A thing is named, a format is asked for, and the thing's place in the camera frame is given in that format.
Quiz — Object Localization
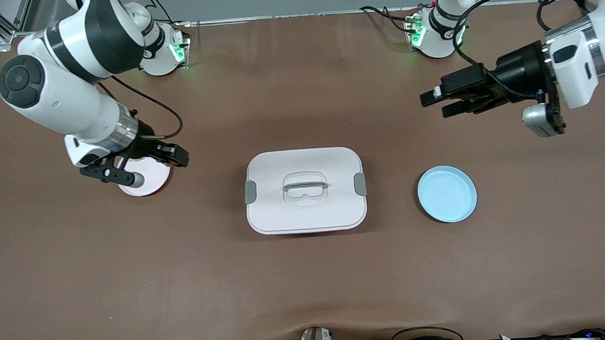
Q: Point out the white lidded box grey latches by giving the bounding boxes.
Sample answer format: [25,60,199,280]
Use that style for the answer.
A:
[242,145,369,236]

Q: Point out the pink round plate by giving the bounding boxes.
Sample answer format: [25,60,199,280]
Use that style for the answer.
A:
[117,155,173,198]

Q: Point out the light blue round plate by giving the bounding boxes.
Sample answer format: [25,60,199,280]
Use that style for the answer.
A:
[416,164,479,225]

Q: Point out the brown table cover sheet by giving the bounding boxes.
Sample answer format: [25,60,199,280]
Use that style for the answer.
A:
[0,0,605,340]

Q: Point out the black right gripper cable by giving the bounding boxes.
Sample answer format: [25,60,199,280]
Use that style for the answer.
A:
[98,73,184,143]

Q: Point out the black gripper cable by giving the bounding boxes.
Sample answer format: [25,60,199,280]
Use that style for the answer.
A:
[98,73,184,143]
[451,0,589,106]

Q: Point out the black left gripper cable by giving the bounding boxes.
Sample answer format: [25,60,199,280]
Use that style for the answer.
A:
[451,0,589,106]

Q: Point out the black left arm base cable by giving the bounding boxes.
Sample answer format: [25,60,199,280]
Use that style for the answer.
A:
[359,2,422,35]

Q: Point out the black arm base cable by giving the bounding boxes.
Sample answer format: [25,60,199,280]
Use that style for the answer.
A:
[359,2,422,35]
[151,0,192,28]

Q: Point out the black right arm base cable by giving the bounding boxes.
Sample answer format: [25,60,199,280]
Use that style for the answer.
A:
[151,0,192,28]

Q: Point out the silver table edge rail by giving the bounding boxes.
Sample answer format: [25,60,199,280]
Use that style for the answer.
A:
[13,0,601,39]

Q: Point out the looped black cable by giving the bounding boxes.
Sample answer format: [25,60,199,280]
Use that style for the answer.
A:
[390,325,466,340]

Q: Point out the black cable bundle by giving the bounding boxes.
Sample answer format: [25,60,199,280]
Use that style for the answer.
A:
[497,327,605,340]

